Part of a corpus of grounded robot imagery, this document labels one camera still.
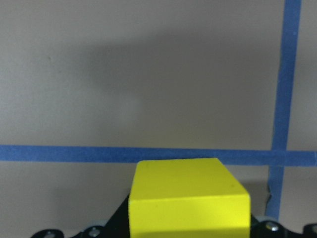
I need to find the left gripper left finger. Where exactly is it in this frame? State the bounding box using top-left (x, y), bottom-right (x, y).
top-left (31, 196), bottom-right (130, 238)

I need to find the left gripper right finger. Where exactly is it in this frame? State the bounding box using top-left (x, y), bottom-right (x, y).
top-left (250, 214), bottom-right (317, 238)

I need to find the yellow block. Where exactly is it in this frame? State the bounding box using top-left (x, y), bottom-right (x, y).
top-left (128, 158), bottom-right (251, 238)

